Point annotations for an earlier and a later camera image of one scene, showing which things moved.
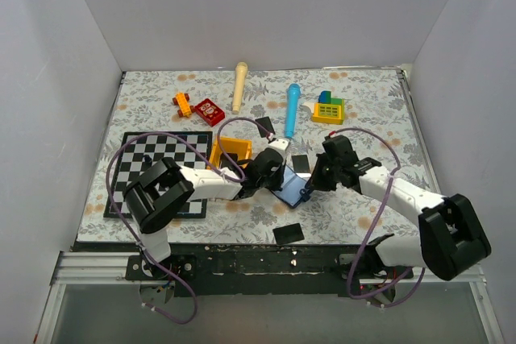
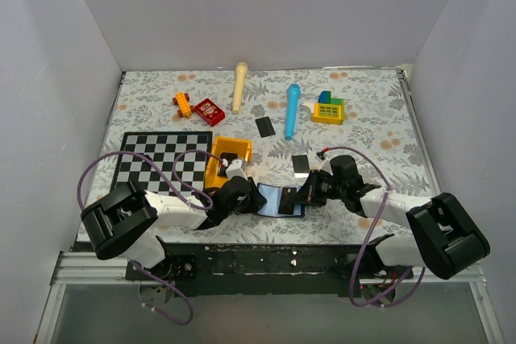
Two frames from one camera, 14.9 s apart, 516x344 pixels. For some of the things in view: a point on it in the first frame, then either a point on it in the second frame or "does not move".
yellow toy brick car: [181, 100] does not move
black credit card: [267, 124] does not move
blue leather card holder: [293, 184] → [272, 195]
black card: [288, 234] → [287, 201]
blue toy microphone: [292, 113] does not move
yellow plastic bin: [241, 147] does not move
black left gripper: [276, 185] → [255, 200]
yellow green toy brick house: [327, 109] does not move
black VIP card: [301, 163] does not move
